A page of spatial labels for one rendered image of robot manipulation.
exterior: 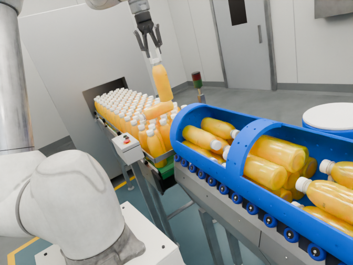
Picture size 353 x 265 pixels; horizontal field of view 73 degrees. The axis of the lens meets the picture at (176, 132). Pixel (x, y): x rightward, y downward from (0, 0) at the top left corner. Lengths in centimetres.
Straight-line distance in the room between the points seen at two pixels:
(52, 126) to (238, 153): 472
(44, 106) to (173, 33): 341
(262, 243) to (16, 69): 89
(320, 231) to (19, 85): 80
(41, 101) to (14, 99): 445
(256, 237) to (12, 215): 72
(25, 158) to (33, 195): 14
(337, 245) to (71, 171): 58
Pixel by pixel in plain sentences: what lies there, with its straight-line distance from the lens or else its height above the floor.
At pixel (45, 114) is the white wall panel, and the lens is 521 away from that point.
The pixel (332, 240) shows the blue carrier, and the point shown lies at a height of 109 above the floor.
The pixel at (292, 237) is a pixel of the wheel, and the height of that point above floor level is 96.
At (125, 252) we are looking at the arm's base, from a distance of 64.
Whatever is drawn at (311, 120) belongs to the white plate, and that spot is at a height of 104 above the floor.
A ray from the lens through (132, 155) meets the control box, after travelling 127.
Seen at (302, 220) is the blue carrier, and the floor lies 110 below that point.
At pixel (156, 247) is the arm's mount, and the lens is 65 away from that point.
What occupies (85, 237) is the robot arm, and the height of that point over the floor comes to 124.
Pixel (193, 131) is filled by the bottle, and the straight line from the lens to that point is 104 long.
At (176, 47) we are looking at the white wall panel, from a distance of 642.
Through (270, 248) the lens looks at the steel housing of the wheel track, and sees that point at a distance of 91.
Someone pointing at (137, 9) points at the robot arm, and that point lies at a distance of 121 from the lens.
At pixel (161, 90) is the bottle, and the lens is 125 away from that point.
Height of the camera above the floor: 158
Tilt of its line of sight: 24 degrees down
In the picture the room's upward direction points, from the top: 16 degrees counter-clockwise
